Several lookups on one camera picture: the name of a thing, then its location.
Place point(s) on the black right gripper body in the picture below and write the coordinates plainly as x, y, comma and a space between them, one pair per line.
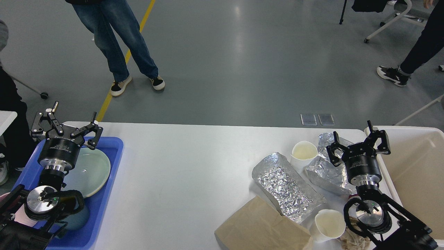
361, 164

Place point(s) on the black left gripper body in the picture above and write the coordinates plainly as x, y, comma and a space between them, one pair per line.
61, 150

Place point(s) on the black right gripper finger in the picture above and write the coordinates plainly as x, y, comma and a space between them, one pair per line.
338, 153
376, 143

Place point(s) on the mint green plate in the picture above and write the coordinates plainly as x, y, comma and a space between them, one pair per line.
72, 180

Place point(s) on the dark teal mug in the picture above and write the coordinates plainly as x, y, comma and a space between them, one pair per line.
76, 221

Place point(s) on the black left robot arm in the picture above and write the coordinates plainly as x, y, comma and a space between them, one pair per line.
28, 215

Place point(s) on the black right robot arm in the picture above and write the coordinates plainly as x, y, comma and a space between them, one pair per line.
372, 214

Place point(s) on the grey chair leg with caster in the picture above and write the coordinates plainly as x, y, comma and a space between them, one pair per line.
43, 95

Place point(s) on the small crumpled foil sheet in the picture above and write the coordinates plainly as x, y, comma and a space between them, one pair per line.
324, 174

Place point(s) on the upper white paper cup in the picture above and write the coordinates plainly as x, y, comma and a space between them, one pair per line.
302, 155

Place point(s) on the white paper cup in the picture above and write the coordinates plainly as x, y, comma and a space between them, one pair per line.
328, 224
302, 155

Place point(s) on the right floor socket plate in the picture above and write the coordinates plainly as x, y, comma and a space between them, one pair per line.
326, 119

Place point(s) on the floor socket plate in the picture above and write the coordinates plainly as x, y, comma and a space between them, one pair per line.
326, 119
308, 119

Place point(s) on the white plastic bin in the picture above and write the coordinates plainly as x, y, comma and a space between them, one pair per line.
415, 173

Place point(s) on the blue plastic tray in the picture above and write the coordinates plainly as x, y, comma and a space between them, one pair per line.
84, 238

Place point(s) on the pink plate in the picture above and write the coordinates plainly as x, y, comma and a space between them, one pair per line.
95, 168

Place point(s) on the left floor socket plate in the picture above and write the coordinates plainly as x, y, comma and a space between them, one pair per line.
308, 119

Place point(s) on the seated person at left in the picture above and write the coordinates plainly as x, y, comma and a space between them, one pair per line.
19, 145

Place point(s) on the white side table corner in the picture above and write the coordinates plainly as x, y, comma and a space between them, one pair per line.
6, 119

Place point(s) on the large crumpled foil sheet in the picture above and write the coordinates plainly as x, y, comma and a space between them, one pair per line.
292, 196

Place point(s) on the lower white paper cup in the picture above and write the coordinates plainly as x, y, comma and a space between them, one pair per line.
328, 224

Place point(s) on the grey table leg at right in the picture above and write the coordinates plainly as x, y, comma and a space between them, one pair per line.
427, 106

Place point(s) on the pink mug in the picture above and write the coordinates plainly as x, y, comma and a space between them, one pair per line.
21, 216

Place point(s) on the crumpled beige napkin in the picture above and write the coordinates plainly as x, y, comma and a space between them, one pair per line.
351, 241

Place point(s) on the brown paper bag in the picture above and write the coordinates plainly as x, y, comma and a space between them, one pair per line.
259, 226

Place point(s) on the person in blue jeans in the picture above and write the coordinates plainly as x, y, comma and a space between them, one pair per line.
106, 19

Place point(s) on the white office chair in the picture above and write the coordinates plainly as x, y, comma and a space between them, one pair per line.
382, 15

